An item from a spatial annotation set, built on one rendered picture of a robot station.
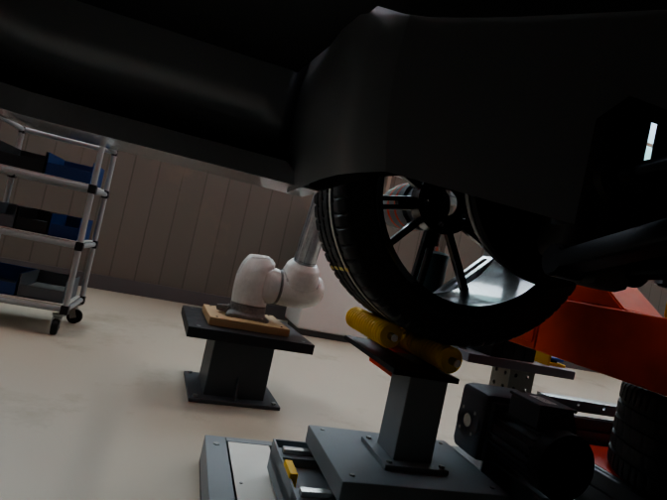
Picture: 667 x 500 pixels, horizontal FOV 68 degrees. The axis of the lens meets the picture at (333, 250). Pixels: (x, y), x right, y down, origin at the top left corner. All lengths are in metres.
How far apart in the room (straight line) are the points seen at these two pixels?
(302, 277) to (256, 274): 0.20
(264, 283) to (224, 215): 2.51
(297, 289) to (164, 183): 2.61
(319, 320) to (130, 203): 1.88
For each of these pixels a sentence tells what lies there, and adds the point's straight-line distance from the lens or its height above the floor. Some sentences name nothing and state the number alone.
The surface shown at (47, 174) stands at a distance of 2.81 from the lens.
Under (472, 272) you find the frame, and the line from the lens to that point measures 1.43.
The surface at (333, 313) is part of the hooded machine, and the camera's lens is 4.10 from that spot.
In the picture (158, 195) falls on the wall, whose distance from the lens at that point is 4.53.
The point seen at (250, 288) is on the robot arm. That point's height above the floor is 0.46.
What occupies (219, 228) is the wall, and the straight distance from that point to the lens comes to 4.55.
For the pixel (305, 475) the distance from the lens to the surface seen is 1.26.
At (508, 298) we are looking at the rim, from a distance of 1.19.
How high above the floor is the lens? 0.65
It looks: 1 degrees up
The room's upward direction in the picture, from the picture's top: 12 degrees clockwise
